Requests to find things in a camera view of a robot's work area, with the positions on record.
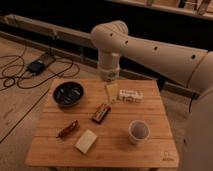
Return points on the dark ceramic bowl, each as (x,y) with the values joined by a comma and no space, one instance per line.
(68,94)

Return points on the wooden floor rail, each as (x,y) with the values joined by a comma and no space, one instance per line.
(66,38)

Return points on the white sponge block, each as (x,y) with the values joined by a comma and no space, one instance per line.
(86,140)

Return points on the brown black eraser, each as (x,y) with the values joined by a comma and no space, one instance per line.
(101,112)

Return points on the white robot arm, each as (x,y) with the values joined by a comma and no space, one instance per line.
(197,149)

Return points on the black power adapter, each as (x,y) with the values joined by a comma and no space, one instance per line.
(36,67)

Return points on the wooden table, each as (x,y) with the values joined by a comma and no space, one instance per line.
(112,147)

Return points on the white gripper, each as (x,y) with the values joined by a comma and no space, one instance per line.
(109,75)

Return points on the white patterned box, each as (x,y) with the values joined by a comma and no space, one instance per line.
(130,95)

